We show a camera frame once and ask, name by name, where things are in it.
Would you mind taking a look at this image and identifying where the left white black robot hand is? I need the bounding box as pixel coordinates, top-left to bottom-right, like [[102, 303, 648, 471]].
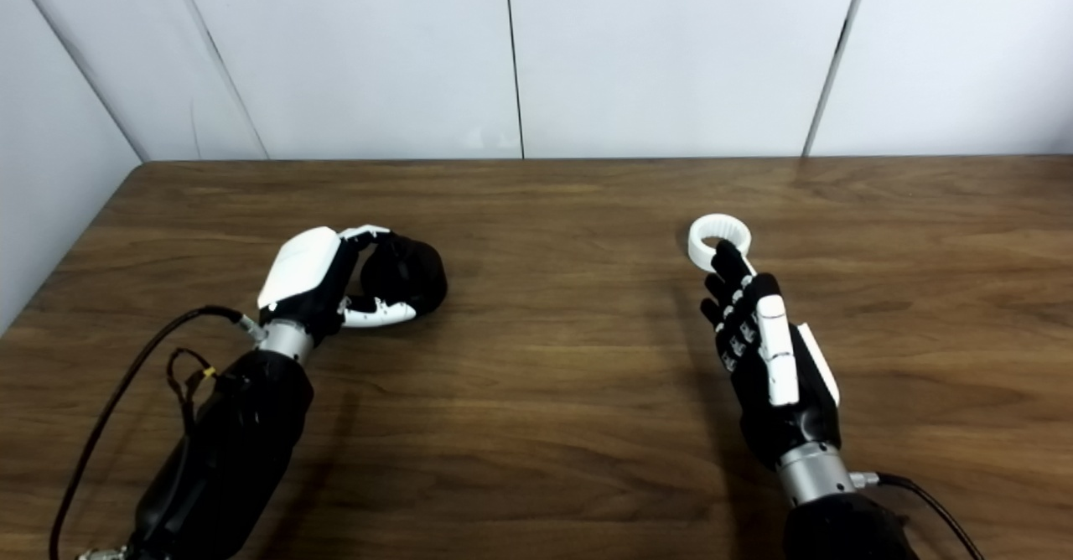
[[257, 225, 417, 348]]

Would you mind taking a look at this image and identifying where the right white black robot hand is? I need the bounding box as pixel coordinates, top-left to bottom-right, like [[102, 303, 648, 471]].
[[700, 240, 842, 470]]

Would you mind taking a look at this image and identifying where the round black part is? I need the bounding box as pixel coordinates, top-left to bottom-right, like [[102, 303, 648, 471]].
[[359, 235, 448, 319]]

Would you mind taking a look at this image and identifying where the white toothed ring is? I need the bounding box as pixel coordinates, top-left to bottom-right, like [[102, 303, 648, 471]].
[[688, 214, 752, 272]]

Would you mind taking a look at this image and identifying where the left thin black wire loop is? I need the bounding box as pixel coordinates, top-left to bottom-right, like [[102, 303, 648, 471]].
[[166, 347, 220, 435]]

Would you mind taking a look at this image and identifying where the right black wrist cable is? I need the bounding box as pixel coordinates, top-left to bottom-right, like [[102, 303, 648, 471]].
[[850, 471, 987, 560]]

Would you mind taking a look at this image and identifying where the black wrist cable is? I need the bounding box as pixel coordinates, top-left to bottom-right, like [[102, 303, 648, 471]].
[[49, 305, 269, 560], [850, 471, 987, 560]]

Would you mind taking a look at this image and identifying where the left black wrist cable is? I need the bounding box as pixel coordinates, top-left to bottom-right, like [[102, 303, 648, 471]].
[[49, 305, 269, 560]]

